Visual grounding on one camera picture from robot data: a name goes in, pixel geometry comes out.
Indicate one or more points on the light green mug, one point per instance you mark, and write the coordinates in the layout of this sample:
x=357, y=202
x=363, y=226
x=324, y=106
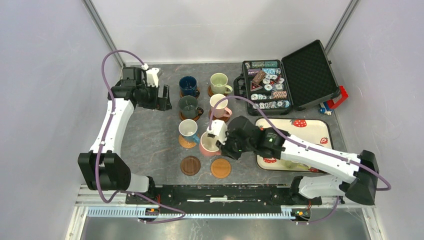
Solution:
x=219, y=84

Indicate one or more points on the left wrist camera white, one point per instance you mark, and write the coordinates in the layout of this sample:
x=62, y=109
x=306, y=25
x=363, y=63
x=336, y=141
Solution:
x=152, y=77

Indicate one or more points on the black poker chip case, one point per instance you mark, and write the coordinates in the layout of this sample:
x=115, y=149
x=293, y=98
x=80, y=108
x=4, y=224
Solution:
x=298, y=81

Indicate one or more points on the orange coaster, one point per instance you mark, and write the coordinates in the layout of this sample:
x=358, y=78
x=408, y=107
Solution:
x=220, y=168

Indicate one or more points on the peach pink mug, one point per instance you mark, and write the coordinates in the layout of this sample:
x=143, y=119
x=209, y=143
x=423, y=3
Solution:
x=207, y=145

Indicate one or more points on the white serving tray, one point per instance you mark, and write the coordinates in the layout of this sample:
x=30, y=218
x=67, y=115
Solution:
x=311, y=130

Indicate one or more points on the yellow green mug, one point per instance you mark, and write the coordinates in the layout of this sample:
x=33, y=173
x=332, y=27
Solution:
x=295, y=166

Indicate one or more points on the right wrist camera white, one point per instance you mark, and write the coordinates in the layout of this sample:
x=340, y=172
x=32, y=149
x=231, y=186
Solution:
x=218, y=128

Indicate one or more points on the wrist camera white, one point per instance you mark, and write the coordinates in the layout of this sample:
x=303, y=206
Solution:
x=152, y=77
x=218, y=128

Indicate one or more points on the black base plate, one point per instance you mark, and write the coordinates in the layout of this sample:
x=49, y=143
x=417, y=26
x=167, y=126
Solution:
x=227, y=198

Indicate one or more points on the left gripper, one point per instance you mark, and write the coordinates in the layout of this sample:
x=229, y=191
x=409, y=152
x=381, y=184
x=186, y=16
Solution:
x=163, y=103

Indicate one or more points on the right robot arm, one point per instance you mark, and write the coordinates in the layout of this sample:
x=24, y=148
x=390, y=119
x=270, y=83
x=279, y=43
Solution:
x=351, y=175

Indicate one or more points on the dark blue mug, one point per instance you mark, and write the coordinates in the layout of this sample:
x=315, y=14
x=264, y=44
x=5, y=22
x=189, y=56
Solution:
x=188, y=86

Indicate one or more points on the red plastic block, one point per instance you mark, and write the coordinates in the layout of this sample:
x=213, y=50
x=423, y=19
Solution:
x=336, y=101

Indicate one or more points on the light cork coaster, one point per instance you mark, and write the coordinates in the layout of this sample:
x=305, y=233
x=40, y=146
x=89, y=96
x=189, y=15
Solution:
x=185, y=143

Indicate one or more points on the wooden coaster three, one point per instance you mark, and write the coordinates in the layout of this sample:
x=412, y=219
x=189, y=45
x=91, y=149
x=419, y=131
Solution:
x=224, y=118

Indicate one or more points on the light blue mug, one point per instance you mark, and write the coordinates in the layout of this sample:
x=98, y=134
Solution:
x=188, y=129

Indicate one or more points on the wooden coaster one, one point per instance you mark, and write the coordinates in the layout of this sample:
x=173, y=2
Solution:
x=188, y=96

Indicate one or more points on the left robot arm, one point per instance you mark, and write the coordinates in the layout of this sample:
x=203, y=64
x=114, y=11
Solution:
x=102, y=166

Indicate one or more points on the grey green mug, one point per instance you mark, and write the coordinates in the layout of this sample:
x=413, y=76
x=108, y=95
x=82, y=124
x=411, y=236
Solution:
x=189, y=109

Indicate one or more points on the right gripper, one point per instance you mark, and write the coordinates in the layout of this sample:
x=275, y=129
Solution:
x=225, y=149

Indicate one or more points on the wooden coaster two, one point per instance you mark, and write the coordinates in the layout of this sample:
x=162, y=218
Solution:
x=215, y=96

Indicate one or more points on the dark walnut coaster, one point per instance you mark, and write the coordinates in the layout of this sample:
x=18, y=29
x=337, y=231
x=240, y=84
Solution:
x=190, y=165

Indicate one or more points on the aluminium frame rail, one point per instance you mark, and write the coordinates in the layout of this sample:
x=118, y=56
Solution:
x=127, y=205

